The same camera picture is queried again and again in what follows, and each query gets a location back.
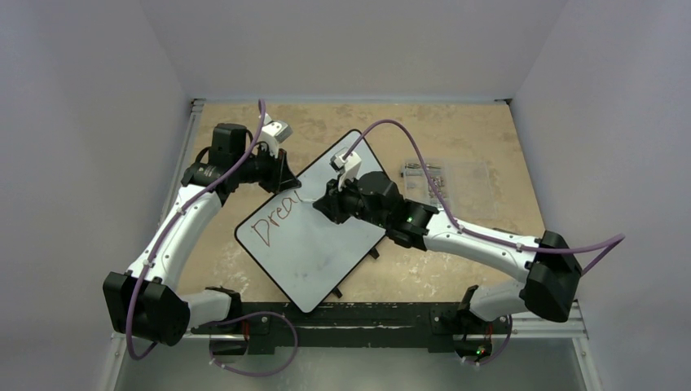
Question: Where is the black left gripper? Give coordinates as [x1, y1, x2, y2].
[235, 143, 300, 195]

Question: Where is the white whiteboard black frame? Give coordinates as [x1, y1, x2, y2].
[235, 130, 385, 313]

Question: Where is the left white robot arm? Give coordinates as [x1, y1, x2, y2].
[103, 120, 301, 346]

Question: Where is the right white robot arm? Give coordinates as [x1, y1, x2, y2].
[313, 171, 583, 332]

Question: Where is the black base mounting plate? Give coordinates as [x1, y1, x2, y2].
[191, 301, 511, 358]

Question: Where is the clear plastic screw organizer box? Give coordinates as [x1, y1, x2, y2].
[400, 158, 496, 221]

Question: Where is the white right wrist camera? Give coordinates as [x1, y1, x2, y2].
[330, 149, 362, 191]

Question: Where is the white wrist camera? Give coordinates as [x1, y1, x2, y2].
[330, 149, 362, 191]
[259, 120, 293, 150]

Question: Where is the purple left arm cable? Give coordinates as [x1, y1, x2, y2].
[125, 99, 298, 379]

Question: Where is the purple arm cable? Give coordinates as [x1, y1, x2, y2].
[342, 118, 626, 368]
[125, 99, 298, 379]

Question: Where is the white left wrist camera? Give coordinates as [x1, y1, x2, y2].
[259, 120, 293, 150]

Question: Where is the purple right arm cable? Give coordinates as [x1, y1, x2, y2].
[342, 118, 626, 368]

